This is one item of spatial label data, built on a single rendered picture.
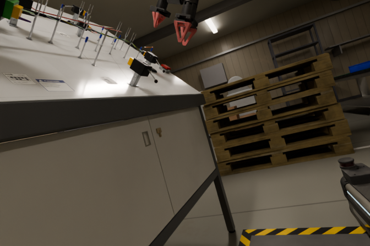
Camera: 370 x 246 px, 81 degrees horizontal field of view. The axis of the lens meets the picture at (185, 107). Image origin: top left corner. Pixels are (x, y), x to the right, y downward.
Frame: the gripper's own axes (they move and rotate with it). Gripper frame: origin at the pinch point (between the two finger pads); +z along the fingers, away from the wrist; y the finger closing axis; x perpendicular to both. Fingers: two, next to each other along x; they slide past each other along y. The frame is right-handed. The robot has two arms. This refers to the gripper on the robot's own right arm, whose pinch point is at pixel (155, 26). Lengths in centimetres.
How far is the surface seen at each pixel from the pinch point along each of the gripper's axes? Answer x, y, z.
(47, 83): -67, 29, 27
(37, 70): -66, 22, 26
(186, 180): -13, 54, 60
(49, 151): -70, 41, 39
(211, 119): 134, 6, 65
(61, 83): -63, 29, 27
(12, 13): -71, 17, 14
